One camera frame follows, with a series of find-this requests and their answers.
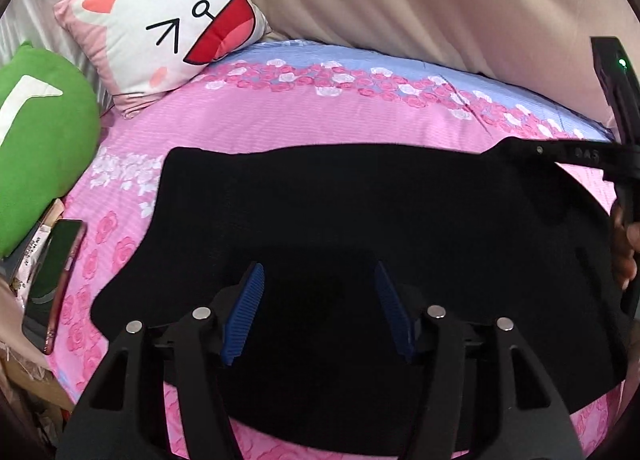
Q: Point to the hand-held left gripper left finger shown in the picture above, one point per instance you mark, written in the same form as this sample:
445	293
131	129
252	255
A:
245	310

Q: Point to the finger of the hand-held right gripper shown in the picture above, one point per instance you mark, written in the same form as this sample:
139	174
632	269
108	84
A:
537	150

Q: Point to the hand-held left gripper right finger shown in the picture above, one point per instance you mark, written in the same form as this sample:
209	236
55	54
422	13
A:
392	310

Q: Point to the black pants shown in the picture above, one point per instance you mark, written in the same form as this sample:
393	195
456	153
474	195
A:
350	200

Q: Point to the person's right hand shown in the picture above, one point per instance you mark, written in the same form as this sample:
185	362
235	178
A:
625	255

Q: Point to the pink floral bedsheet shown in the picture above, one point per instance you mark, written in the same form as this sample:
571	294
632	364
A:
250	115

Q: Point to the smartphone with pink case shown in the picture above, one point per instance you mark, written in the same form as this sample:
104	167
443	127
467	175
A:
50	280

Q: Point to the beige curtain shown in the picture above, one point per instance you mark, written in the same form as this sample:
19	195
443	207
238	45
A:
400	0

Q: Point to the printed paper packet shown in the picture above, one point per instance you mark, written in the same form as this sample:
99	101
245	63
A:
42	235

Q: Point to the green plush pillow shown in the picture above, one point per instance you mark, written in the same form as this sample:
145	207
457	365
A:
40	150

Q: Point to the pink cat face pillow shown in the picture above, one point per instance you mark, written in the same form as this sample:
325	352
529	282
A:
165	15

